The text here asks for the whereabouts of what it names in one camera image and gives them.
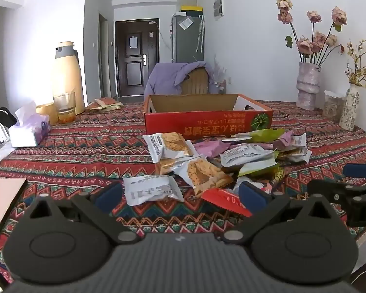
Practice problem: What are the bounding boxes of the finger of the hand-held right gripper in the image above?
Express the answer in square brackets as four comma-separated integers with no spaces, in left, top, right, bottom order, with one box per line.
[343,163,366,180]
[306,179,359,204]

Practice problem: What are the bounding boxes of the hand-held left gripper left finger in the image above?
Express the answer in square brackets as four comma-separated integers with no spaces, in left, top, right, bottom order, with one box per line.
[22,181,141,246]

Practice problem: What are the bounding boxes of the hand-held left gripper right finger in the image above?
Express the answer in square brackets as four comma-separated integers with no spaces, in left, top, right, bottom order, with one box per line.
[221,181,342,246]

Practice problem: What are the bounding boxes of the red snack packet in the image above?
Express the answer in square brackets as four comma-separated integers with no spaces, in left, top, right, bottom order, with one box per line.
[201,188,254,218]

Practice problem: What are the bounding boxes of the pile of snack packets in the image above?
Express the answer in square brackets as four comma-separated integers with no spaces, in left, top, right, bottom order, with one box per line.
[123,128,313,206]

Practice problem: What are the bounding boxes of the red cardboard box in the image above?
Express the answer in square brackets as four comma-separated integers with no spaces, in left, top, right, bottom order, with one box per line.
[143,93,274,136]

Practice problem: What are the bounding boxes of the floral slim vase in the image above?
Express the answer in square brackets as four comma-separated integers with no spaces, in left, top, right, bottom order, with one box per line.
[339,84,360,132]

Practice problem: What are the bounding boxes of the stack of orange sachets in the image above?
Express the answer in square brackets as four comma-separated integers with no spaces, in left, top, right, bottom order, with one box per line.
[85,97,124,112]

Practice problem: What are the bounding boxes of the yellow flower branches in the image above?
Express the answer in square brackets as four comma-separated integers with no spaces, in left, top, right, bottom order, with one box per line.
[343,39,366,87]

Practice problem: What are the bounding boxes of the glass cup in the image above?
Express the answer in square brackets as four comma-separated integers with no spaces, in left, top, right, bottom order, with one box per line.
[53,92,77,124]

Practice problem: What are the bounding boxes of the pink textured vase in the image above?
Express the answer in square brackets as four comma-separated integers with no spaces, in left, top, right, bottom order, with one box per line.
[296,62,321,110]

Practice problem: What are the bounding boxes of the purple tissue pack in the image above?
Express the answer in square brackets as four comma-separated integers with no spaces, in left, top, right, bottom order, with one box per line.
[9,101,51,147]

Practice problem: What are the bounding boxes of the yellow cup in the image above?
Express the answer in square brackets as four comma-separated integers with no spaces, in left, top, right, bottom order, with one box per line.
[36,102,59,126]

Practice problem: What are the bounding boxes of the pink board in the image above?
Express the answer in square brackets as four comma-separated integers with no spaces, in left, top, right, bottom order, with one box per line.
[0,178,27,245]

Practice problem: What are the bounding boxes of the dark brown entrance door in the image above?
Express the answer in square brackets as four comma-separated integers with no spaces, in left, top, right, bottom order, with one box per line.
[114,20,160,96]

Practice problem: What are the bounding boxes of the yellow thermos jug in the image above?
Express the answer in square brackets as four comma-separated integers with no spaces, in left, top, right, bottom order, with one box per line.
[52,41,86,115]

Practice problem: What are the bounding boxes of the wooden chair with purple jacket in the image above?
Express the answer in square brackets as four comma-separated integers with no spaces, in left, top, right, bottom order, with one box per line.
[145,61,215,96]

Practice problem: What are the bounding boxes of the black bag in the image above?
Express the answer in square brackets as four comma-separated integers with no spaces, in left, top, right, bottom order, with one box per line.
[0,107,17,156]

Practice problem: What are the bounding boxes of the grey interior door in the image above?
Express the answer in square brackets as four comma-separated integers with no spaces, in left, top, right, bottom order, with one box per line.
[98,14,112,98]

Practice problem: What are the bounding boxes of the dried pink roses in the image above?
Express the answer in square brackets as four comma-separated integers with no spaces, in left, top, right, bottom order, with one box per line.
[276,0,348,66]

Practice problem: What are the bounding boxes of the grey refrigerator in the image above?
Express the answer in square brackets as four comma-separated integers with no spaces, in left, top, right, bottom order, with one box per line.
[171,13,205,63]

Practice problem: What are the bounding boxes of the white folded umbrella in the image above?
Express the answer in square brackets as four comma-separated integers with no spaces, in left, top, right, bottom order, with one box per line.
[196,14,206,53]

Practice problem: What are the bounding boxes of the yellow and navy box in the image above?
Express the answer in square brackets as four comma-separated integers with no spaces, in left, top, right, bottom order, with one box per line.
[181,5,203,16]

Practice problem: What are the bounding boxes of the white wall fuse panel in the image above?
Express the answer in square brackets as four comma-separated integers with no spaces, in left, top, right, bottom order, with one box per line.
[213,0,224,21]

